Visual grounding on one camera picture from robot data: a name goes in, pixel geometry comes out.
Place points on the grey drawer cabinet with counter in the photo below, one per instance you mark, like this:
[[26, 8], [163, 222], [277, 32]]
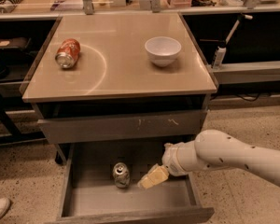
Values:
[[113, 74]]

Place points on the closed top grey drawer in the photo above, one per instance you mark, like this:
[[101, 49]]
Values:
[[118, 127]]

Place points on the open middle grey drawer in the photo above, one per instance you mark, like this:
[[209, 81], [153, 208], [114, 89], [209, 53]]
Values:
[[90, 195]]

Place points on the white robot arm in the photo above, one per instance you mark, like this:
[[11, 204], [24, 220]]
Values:
[[213, 150]]

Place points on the white ceramic bowl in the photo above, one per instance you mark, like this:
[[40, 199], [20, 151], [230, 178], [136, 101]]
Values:
[[162, 50]]

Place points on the silver 7up can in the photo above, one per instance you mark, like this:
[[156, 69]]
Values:
[[121, 175]]

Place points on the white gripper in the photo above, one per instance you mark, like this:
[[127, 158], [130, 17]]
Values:
[[170, 160]]

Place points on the orange soda can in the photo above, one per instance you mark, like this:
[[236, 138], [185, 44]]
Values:
[[67, 53]]

